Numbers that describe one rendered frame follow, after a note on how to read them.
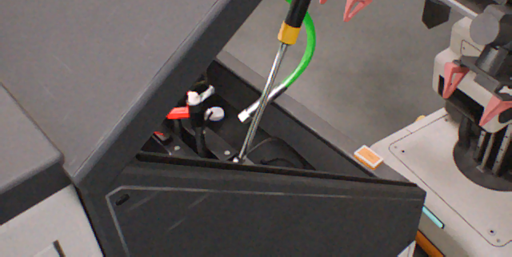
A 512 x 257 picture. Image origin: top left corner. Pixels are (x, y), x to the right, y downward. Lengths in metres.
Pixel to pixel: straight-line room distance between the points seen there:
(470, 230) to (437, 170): 0.25
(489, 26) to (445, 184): 1.01
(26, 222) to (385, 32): 2.75
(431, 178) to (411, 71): 0.94
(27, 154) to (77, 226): 0.08
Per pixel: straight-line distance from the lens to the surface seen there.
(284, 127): 1.29
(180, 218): 0.58
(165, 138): 1.15
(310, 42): 0.92
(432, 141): 2.16
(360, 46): 3.00
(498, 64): 1.17
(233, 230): 0.66
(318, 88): 2.73
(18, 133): 0.48
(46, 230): 0.49
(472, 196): 2.02
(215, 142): 1.14
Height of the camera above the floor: 1.81
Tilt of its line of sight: 44 degrees down
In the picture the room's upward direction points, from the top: 4 degrees counter-clockwise
